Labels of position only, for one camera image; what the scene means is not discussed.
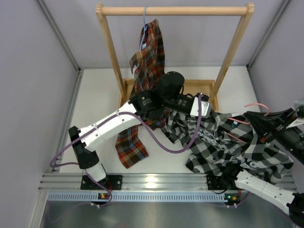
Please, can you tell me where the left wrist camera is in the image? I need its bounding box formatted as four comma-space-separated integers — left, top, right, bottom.
190, 93, 212, 118

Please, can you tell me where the brown red plaid shirt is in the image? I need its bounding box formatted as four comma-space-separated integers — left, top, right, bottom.
115, 19, 165, 169

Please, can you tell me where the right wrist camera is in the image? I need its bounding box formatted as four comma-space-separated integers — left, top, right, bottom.
286, 97, 304, 129

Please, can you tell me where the wooden clothes rack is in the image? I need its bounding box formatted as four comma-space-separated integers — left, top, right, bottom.
95, 3, 255, 107

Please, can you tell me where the blue wire hanger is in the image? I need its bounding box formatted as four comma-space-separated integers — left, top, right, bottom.
140, 5, 148, 50

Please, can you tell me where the black white checkered shirt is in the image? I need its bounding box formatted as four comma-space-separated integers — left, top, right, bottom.
161, 110, 295, 185

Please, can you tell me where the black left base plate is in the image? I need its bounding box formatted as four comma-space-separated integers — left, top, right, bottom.
80, 175, 123, 190

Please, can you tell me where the grey slotted cable duct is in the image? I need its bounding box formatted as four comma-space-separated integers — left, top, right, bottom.
48, 192, 232, 203

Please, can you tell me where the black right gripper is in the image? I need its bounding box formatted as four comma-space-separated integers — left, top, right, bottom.
244, 108, 304, 165

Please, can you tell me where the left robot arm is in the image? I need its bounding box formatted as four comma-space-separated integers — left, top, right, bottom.
68, 71, 202, 190

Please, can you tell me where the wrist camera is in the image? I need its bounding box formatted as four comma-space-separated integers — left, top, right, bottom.
190, 93, 212, 118
286, 97, 304, 129

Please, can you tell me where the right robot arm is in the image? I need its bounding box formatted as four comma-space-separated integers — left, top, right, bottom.
220, 106, 304, 228

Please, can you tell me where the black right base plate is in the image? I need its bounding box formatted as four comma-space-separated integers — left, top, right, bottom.
207, 175, 237, 194

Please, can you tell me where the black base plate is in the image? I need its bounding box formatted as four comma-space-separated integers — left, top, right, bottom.
80, 175, 123, 190
207, 175, 237, 194

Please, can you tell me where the pink wire hanger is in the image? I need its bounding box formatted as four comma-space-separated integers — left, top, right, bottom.
227, 103, 270, 143

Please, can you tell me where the aluminium mounting rail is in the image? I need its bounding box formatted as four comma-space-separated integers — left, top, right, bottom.
38, 172, 297, 192

